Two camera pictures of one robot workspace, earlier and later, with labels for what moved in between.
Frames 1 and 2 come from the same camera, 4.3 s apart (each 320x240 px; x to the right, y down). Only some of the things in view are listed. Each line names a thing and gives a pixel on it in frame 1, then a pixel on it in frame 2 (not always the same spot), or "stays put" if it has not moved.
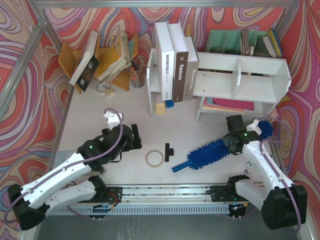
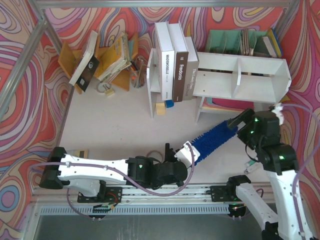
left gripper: x=136 y=139 → x=171 y=156
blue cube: x=169 y=103 stays put
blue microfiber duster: x=217 y=151 → x=208 y=140
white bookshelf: x=228 y=82 stays put
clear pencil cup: x=138 y=72 stays put
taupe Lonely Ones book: x=192 y=67 stays put
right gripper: x=230 y=144 → x=243 y=121
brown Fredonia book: x=180 y=74 stays put
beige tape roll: x=152 y=166 stays put
